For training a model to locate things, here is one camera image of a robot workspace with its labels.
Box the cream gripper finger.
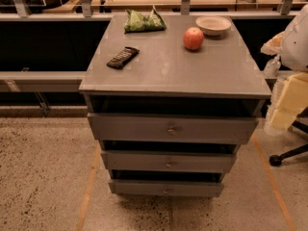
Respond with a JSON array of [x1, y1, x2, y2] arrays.
[[261, 32, 284, 56], [264, 72, 308, 136]]

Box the red apple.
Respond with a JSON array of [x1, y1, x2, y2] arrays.
[[183, 27, 204, 50]]

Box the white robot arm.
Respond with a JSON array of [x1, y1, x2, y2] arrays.
[[261, 5, 308, 136]]

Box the black rxbar chocolate bar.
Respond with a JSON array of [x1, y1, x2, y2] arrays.
[[107, 47, 140, 69]]

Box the black office chair base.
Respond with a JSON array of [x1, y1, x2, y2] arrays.
[[269, 109, 308, 167]]

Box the white bowl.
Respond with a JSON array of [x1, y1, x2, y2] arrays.
[[196, 16, 231, 36]]

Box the grey drawer cabinet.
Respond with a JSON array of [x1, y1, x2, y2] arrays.
[[80, 15, 270, 197]]

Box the green chip bag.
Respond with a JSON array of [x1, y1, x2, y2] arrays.
[[124, 7, 167, 33]]

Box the middle grey drawer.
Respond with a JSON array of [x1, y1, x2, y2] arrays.
[[102, 150, 236, 173]]

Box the grey drawer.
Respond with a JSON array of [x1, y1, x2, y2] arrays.
[[88, 113, 257, 144], [108, 179, 224, 197], [102, 150, 236, 173]]

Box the top grey drawer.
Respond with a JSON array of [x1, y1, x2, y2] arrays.
[[88, 113, 257, 144]]

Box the bottom grey drawer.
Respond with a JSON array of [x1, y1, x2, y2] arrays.
[[108, 179, 224, 197]]

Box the metal railing frame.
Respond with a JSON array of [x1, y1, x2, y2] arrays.
[[1, 0, 304, 106]]

